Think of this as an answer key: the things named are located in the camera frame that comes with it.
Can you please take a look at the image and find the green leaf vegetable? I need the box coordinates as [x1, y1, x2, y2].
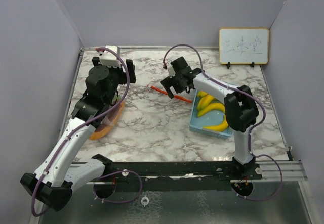
[112, 94, 120, 105]

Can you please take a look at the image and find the red orange papaya slice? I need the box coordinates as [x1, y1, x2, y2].
[88, 100, 126, 141]

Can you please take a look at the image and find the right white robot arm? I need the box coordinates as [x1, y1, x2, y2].
[161, 57, 259, 179]

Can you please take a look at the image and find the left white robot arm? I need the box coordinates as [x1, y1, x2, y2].
[20, 57, 136, 211]

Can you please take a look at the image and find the yellow banana bunch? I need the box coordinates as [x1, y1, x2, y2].
[197, 91, 225, 117]

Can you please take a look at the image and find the blue plastic basket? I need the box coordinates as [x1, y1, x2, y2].
[189, 91, 233, 139]

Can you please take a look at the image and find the single yellow banana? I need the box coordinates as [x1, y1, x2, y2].
[203, 115, 229, 132]

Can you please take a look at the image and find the small whiteboard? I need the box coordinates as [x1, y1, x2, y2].
[219, 28, 269, 67]

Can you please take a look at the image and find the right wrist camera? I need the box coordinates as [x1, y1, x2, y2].
[163, 61, 176, 78]

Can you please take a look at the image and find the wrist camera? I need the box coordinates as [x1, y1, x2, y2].
[163, 61, 176, 78]
[96, 45, 122, 69]

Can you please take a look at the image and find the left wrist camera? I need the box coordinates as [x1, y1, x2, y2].
[96, 45, 122, 69]

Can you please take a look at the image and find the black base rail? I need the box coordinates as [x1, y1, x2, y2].
[91, 160, 262, 193]

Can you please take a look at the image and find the white ring pull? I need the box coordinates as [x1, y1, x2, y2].
[141, 196, 149, 207]

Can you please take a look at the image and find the aluminium extrusion rail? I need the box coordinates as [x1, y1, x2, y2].
[254, 161, 308, 182]

